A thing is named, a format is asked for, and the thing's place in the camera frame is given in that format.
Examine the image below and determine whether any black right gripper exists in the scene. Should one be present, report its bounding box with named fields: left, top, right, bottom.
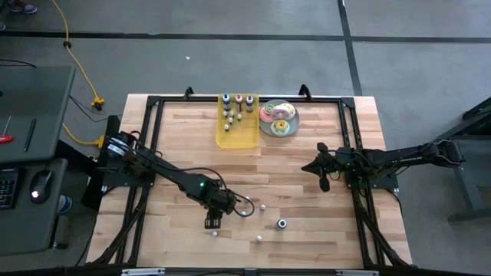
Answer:
left=302, top=142, right=352, bottom=193

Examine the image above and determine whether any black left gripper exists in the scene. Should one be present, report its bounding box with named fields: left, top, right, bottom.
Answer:
left=205, top=191, right=237, bottom=230

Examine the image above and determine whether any green frosted donut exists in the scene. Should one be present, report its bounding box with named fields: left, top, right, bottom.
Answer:
left=269, top=119, right=291, bottom=137

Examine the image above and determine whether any white striped frosted donut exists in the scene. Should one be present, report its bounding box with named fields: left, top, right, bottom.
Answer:
left=271, top=102, right=296, bottom=120

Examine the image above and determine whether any gray round plate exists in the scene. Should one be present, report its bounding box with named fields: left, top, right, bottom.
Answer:
left=258, top=99, right=301, bottom=138

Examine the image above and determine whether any pink frosted donut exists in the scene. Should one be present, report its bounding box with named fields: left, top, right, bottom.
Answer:
left=259, top=106, right=275, bottom=123

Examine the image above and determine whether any yellow translucent plastic bin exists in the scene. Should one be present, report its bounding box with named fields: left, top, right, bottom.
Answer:
left=215, top=93, right=262, bottom=150

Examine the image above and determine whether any black side panel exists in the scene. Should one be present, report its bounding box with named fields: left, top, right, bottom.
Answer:
left=81, top=113, right=123, bottom=211

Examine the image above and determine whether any dark side workstation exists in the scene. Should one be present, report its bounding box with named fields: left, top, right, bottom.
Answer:
left=433, top=95, right=491, bottom=225

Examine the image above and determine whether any black computer mouse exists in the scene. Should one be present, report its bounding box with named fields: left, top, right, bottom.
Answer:
left=29, top=169, right=54, bottom=205

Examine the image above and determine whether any gray keyboard tray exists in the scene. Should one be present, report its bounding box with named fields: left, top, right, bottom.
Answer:
left=0, top=157, right=69, bottom=257

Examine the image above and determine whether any gray side desk top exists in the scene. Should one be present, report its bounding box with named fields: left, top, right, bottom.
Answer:
left=0, top=64, right=77, bottom=165

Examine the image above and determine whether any black pen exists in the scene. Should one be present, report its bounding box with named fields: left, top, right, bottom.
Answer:
left=23, top=117, right=38, bottom=153

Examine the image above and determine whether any black computer keyboard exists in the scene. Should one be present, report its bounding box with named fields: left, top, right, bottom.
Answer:
left=0, top=167, right=20, bottom=211

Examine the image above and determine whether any silver metal bracket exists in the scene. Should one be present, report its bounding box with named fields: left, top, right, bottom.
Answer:
left=120, top=267, right=166, bottom=276
left=335, top=269, right=380, bottom=276

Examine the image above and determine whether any black metal table frame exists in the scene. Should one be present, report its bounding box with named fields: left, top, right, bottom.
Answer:
left=84, top=86, right=414, bottom=269

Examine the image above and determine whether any yellow extension cord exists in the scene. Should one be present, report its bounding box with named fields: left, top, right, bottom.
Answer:
left=51, top=0, right=107, bottom=112
left=61, top=123, right=107, bottom=150

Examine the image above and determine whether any red-handled screwdriver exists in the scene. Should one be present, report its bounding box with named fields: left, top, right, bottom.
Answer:
left=0, top=114, right=15, bottom=145

